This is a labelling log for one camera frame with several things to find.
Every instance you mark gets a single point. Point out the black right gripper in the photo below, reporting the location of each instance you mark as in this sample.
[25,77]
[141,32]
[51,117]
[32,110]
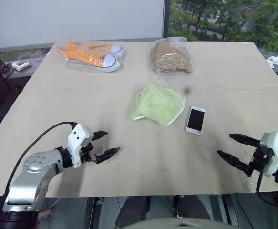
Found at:
[262,158]

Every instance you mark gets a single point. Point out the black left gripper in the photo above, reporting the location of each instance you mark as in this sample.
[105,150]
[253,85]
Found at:
[87,152]

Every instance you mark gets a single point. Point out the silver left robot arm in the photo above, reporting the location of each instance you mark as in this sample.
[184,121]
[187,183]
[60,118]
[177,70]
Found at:
[33,164]

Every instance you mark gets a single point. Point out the white smartphone with black screen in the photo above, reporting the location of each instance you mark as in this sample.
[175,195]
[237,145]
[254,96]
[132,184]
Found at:
[196,120]

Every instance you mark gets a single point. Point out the black table leg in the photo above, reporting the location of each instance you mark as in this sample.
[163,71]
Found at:
[230,210]
[93,212]

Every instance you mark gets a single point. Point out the light green towel cloth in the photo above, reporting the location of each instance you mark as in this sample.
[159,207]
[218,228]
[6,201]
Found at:
[157,105]

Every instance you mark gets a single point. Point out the dark rounded shape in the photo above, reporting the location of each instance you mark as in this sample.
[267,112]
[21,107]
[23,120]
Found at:
[134,210]
[192,206]

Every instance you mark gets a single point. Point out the clear plastic shoe bag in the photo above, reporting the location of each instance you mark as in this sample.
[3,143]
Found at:
[73,64]

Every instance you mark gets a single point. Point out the orange canvas sneaker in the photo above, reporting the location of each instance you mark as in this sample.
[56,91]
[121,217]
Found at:
[86,57]
[98,47]

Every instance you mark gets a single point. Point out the clear plastic fabric bag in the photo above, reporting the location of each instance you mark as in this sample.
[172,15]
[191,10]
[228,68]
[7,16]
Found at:
[193,70]

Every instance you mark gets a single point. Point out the crumpled white plastic packaging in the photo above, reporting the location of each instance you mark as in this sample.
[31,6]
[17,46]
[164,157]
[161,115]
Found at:
[275,60]

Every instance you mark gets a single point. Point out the folded brown fabric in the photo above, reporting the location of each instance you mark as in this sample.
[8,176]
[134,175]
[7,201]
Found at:
[171,58]

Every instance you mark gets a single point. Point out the white power strip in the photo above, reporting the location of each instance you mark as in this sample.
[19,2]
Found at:
[20,65]

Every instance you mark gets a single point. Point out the white projection board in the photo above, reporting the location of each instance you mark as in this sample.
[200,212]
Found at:
[76,21]

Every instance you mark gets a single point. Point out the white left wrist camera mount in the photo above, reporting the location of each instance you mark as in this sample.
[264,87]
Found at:
[78,137]

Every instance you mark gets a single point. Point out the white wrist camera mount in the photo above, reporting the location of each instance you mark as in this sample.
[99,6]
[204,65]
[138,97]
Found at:
[78,137]
[275,143]

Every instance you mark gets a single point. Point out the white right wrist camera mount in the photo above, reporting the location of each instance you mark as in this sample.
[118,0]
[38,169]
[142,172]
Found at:
[275,143]

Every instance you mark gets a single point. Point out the black window frame post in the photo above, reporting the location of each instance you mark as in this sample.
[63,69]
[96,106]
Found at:
[166,19]

